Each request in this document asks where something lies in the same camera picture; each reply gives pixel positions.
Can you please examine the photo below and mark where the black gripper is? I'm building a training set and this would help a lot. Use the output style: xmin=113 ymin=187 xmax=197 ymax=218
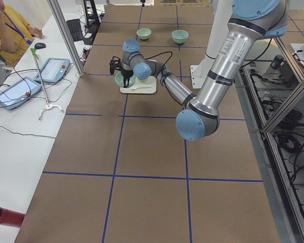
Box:
xmin=120 ymin=67 xmax=134 ymax=88

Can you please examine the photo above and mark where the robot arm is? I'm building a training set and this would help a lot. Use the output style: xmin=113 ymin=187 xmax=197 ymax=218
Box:
xmin=118 ymin=1 xmax=289 ymax=141

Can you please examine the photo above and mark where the white plastic spoon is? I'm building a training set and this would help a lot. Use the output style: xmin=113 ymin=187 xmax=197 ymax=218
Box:
xmin=130 ymin=86 xmax=152 ymax=91

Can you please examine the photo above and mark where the cream bear serving tray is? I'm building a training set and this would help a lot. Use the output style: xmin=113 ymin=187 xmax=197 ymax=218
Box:
xmin=120 ymin=75 xmax=157 ymax=94

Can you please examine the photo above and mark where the green bowl with ice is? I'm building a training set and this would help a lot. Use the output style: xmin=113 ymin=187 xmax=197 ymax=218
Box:
xmin=171 ymin=29 xmax=189 ymax=45

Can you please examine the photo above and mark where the far blue teach pendant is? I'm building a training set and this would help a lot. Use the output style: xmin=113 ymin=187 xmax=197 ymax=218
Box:
xmin=40 ymin=58 xmax=70 ymax=84

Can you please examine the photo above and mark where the blue teach pendant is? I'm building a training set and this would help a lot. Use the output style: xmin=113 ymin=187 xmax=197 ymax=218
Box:
xmin=40 ymin=58 xmax=70 ymax=84
xmin=0 ymin=76 xmax=42 ymax=110

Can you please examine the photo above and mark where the black keyboard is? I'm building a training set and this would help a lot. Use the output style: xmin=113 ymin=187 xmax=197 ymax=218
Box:
xmin=66 ymin=19 xmax=83 ymax=42

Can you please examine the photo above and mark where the reacher grabber stick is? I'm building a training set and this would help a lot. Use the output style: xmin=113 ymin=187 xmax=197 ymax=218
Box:
xmin=30 ymin=48 xmax=65 ymax=120

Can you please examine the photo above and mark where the black computer mouse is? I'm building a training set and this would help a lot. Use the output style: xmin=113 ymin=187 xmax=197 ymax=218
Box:
xmin=34 ymin=43 xmax=46 ymax=50

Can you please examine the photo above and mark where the near blue teach pendant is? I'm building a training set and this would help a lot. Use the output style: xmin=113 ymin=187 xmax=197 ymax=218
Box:
xmin=0 ymin=76 xmax=42 ymax=110

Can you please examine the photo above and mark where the person in yellow shirt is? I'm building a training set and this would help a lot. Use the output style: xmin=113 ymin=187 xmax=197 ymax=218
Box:
xmin=0 ymin=1 xmax=43 ymax=66

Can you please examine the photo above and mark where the red cylinder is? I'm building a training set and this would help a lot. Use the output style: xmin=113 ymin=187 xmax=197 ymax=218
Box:
xmin=0 ymin=207 xmax=25 ymax=228

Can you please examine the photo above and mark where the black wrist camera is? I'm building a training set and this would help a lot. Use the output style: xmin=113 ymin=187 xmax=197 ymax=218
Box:
xmin=109 ymin=56 xmax=121 ymax=75

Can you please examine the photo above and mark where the black camera cable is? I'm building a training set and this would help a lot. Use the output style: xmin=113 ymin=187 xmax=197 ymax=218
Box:
xmin=141 ymin=51 xmax=173 ymax=76

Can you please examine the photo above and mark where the aluminium frame post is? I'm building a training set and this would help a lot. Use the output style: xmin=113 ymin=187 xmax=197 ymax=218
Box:
xmin=47 ymin=0 xmax=85 ymax=77

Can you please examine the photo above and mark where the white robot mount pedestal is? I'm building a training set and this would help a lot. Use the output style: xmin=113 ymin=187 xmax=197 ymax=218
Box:
xmin=191 ymin=0 xmax=232 ymax=89

